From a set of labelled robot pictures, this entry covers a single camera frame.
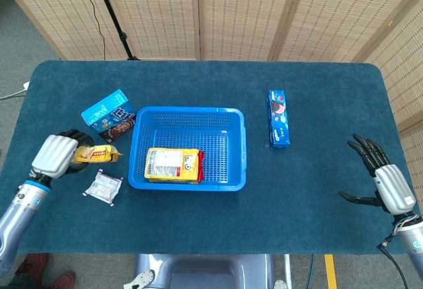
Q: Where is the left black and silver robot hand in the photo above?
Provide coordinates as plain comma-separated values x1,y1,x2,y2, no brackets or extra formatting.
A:
28,128,96,184

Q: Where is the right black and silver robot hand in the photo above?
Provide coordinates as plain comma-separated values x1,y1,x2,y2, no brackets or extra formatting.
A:
338,133,418,217

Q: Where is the yellow cracker packet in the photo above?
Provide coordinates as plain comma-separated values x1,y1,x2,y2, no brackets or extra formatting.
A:
71,145,124,164

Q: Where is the white foil snack packet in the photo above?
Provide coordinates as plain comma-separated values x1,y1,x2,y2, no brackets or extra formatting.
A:
82,169,124,208

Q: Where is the blue chocolate chip cookie box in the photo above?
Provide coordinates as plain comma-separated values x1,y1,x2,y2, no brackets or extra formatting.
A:
81,89,137,144

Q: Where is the long blue Oreo box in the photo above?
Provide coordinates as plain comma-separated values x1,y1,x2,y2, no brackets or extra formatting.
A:
266,89,291,151

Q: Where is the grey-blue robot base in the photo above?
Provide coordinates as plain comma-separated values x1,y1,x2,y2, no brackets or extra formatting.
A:
124,253,288,289

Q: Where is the blue plastic mesh basket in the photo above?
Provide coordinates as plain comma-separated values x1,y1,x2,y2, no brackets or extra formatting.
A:
128,105,248,192

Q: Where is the yellow floor tape strip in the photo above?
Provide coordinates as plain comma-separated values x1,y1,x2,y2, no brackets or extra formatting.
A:
324,254,338,289

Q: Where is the red shoe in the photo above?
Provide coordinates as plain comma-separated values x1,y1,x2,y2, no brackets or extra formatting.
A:
15,253,50,277
49,270,77,289

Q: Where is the yellow and red noodle pack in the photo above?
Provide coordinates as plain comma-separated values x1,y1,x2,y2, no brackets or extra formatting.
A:
144,147,205,185

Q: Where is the black tripod stand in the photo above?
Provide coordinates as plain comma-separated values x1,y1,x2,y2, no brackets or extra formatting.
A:
91,0,141,62

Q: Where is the teal carpet table cover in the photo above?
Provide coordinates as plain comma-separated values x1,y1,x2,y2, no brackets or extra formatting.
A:
0,60,420,256

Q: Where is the blue floor cable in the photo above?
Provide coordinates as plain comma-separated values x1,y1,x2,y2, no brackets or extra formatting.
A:
307,254,315,289

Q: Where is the thin black hanging cable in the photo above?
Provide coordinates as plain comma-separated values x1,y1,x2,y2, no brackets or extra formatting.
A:
80,0,106,60

